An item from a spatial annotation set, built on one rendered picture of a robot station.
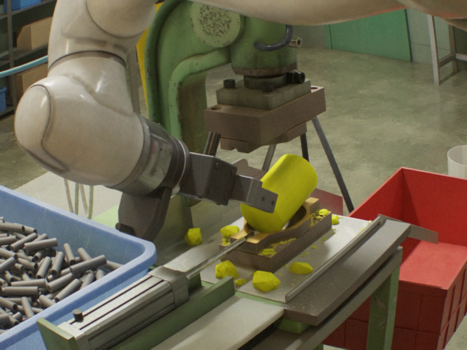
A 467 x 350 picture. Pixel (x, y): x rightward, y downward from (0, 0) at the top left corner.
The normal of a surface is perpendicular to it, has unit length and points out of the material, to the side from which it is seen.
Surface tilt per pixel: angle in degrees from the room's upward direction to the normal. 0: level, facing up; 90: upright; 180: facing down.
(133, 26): 107
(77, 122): 81
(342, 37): 90
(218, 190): 90
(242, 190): 56
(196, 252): 0
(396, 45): 90
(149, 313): 90
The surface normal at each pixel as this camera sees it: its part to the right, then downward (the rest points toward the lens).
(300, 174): 0.45, -0.39
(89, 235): -0.62, 0.19
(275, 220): -0.55, 0.58
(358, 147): -0.09, -0.93
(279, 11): -0.59, 0.71
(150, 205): -0.55, -0.23
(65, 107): 0.62, -0.19
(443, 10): -0.20, 0.98
